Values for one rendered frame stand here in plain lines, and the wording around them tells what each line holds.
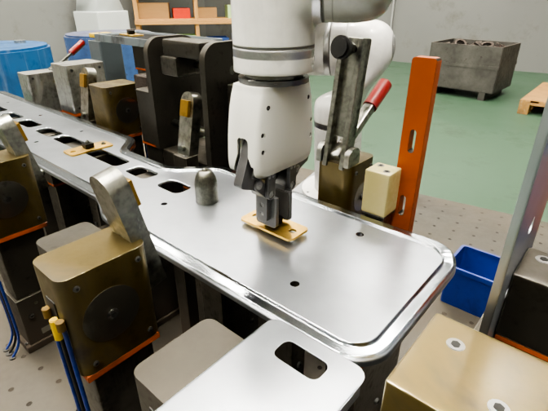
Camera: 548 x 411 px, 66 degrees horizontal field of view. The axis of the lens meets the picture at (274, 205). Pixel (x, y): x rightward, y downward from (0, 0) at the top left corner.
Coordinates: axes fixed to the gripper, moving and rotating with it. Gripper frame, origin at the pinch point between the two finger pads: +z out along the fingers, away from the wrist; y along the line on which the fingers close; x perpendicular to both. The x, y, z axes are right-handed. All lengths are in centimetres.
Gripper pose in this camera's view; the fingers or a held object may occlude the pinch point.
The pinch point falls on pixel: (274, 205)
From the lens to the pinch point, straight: 51.3
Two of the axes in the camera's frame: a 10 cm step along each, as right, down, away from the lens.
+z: 0.0, 8.9, 4.5
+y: -6.5, 3.5, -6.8
